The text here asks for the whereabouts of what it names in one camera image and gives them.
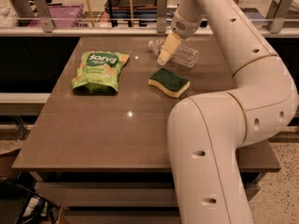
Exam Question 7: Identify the lower grey drawer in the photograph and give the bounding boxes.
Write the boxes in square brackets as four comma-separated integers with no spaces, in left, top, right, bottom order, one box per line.
[64,207,180,224]

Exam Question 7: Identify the upper grey drawer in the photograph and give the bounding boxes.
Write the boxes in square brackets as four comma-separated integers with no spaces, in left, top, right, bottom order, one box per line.
[34,181,262,208]

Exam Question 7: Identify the green and yellow sponge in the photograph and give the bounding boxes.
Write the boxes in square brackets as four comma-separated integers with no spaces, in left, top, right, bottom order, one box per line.
[148,68,190,98]

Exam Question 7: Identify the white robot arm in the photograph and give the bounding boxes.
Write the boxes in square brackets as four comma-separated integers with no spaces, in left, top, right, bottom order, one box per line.
[158,0,298,224]

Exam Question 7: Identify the metal railing post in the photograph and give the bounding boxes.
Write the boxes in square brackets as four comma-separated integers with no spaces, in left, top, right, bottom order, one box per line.
[34,0,55,33]
[268,0,293,34]
[157,0,167,34]

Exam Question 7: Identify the yellow pole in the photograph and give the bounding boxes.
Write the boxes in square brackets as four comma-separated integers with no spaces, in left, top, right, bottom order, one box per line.
[86,0,95,27]

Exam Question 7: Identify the right metal railing post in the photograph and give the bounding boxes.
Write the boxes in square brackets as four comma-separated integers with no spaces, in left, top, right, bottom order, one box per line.
[268,0,293,34]

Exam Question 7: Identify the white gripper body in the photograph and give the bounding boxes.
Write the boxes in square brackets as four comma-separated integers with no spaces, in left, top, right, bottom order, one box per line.
[171,10,202,39]

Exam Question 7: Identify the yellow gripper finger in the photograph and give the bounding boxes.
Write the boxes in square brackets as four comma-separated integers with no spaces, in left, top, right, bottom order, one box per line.
[157,33,181,65]

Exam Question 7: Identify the grey drawer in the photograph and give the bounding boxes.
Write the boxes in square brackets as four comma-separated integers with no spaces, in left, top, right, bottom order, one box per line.
[34,181,262,208]
[64,207,180,224]

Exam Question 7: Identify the green snack bag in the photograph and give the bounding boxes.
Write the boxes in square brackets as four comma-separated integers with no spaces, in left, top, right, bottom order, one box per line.
[72,50,129,93]

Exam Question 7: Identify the left metal railing post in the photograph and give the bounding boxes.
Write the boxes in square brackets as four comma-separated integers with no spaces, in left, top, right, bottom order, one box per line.
[34,0,55,33]

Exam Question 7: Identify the box of clutter on floor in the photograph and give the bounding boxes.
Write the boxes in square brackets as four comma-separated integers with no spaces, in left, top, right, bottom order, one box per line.
[16,195,60,224]

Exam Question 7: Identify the middle metal railing post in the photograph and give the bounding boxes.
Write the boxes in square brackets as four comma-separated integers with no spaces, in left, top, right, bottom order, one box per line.
[157,0,167,34]

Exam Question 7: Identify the purple plastic crate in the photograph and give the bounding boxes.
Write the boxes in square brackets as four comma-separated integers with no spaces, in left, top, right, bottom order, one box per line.
[27,4,85,29]

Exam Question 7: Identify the clear plastic water bottle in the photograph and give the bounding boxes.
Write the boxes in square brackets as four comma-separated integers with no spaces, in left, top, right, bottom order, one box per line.
[149,38,199,68]

